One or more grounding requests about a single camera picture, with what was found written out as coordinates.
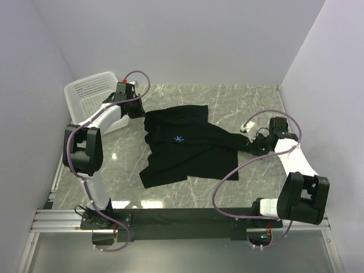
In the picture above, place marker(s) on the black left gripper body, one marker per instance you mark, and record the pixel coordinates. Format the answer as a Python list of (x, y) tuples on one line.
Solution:
[(136, 110)]

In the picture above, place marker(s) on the black t-shirt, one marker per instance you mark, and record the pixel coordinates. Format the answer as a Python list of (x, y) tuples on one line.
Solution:
[(183, 143)]

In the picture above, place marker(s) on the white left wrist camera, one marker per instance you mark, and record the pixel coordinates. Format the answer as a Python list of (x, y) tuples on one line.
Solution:
[(135, 83)]

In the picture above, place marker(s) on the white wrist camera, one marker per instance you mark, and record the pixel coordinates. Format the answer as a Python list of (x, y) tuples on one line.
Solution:
[(135, 83), (248, 127)]

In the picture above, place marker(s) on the white plastic basket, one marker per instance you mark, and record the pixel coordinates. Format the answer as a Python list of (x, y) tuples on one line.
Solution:
[(84, 97)]

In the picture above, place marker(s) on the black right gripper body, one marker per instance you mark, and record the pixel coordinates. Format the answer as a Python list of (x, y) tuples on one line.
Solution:
[(260, 145)]

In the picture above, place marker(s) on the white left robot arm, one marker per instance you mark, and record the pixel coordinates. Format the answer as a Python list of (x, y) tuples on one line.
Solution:
[(83, 150)]

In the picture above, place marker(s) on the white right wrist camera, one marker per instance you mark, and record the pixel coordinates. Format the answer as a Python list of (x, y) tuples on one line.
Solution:
[(248, 127)]

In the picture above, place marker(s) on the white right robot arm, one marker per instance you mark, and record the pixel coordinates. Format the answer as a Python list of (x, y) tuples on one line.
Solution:
[(304, 194)]

